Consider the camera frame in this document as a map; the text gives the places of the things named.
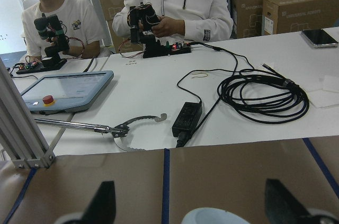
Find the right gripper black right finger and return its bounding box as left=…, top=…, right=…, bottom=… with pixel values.
left=265, top=178, right=312, bottom=223

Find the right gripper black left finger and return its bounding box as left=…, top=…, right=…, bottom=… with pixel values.
left=80, top=181, right=116, bottom=223

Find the light blue cup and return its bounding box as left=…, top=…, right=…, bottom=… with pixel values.
left=181, top=208, right=248, bottom=224

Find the black power adapter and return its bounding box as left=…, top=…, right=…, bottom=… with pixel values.
left=172, top=102, right=202, bottom=148

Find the teach pendant tablet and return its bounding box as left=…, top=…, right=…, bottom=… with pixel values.
left=21, top=70, right=114, bottom=114

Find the smartphone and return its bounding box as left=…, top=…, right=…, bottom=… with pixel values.
left=301, top=29, right=338, bottom=48

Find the person in white tshirt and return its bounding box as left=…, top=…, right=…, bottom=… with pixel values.
left=13, top=0, right=104, bottom=65

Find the black teleoperation leader device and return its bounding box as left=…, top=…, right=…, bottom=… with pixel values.
left=128, top=3, right=191, bottom=58

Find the cardboard box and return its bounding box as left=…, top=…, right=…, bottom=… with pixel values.
left=231, top=0, right=263, bottom=39
left=262, top=0, right=338, bottom=35

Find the person in white hoodie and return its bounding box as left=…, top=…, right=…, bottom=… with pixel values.
left=112, top=0, right=234, bottom=44

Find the green handled reacher grabber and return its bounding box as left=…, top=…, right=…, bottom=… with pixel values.
left=34, top=113, right=167, bottom=152

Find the aluminium frame post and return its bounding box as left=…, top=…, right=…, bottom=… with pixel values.
left=1, top=63, right=55, bottom=168

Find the coiled black cable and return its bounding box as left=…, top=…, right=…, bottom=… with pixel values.
left=217, top=64, right=310, bottom=124

